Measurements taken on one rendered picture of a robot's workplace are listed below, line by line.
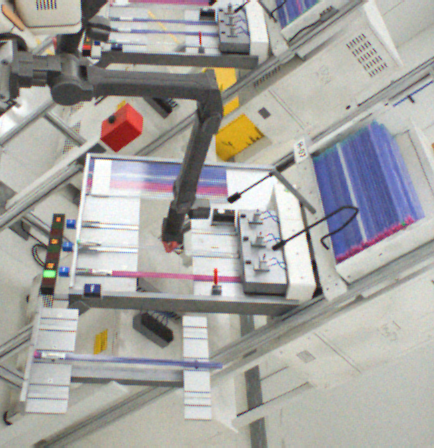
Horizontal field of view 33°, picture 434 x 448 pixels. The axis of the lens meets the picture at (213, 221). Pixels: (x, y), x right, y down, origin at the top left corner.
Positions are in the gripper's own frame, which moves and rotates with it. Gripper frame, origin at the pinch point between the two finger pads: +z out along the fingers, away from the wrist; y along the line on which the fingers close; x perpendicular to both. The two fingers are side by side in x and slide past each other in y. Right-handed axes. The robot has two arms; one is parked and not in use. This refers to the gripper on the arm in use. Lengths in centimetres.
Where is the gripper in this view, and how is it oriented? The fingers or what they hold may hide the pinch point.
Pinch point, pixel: (168, 249)
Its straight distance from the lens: 239.7
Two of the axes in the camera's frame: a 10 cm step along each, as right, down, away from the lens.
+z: -2.1, 7.3, 6.6
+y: -0.5, -6.8, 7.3
